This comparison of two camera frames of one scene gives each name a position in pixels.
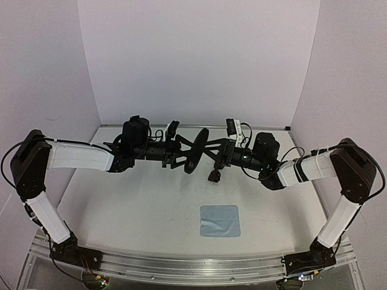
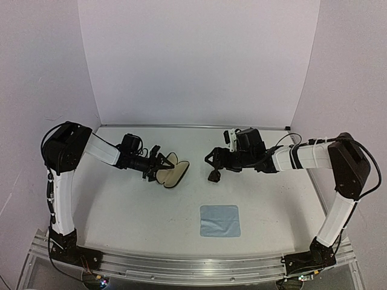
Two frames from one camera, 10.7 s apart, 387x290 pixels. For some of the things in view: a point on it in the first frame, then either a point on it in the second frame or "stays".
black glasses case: (196, 150) -> (170, 177)
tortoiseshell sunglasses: (215, 175) stays
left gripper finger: (175, 159) -> (152, 173)
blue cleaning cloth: (219, 220) stays
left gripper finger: (184, 145) -> (161, 159)
